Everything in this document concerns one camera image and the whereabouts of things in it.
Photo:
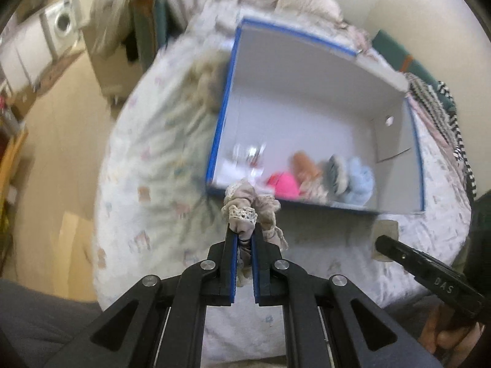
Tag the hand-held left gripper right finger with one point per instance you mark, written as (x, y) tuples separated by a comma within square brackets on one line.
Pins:
[(259, 268)]

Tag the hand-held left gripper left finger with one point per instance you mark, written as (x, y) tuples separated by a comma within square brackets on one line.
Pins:
[(230, 268)]

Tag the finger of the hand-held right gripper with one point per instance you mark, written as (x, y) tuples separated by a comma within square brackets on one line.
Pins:
[(399, 253)]

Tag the beige lace scrunchie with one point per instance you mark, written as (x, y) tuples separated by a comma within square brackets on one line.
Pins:
[(245, 203)]

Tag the light blue fluffy scrunchie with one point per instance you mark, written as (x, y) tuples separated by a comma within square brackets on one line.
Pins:
[(358, 184)]

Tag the pink scrunchie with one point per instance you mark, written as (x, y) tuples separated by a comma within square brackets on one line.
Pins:
[(285, 186)]

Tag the beige floral scrunchie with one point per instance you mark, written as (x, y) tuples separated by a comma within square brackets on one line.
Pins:
[(314, 191)]

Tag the grey scrunchie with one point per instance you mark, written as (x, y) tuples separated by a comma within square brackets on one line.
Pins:
[(335, 174)]

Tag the orange scrunchie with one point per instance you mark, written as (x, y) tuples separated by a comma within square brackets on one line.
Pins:
[(303, 165)]

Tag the white cardboard box blue edges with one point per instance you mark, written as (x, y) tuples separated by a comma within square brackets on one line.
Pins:
[(307, 103)]

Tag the person's right hand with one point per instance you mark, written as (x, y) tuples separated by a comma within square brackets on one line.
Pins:
[(448, 337)]

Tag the person's right leg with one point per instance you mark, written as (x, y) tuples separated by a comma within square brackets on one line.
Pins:
[(406, 308)]

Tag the person's leg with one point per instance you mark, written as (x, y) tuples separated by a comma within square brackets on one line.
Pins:
[(406, 308), (34, 322)]

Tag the small shiny hair accessory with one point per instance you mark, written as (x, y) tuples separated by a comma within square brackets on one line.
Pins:
[(249, 153)]

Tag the pink blanket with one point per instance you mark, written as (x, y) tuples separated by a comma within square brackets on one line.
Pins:
[(437, 142)]

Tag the black white striped cloth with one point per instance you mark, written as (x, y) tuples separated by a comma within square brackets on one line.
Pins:
[(462, 153)]

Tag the white printed bed sheet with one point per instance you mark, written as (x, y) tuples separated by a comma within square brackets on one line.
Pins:
[(153, 168)]

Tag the striped knitted blanket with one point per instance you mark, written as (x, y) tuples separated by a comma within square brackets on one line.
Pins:
[(429, 103)]

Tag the flat cardboard sheet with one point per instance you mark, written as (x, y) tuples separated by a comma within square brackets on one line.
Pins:
[(73, 253)]

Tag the beige fluffy scrunchie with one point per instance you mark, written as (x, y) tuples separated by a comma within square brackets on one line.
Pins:
[(207, 80)]

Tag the person's left leg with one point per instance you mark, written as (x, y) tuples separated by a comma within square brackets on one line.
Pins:
[(34, 322)]

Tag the green cushion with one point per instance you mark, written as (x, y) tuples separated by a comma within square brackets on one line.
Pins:
[(391, 50)]

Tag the wooden shelf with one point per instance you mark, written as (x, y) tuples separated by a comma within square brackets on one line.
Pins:
[(13, 153)]

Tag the green upholstered furniture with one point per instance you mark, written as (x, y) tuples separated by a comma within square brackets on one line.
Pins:
[(149, 27)]

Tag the white washing machine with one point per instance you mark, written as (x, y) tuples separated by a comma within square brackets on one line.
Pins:
[(63, 23)]

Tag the white kitchen cabinet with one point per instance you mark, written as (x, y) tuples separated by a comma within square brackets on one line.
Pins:
[(23, 53)]

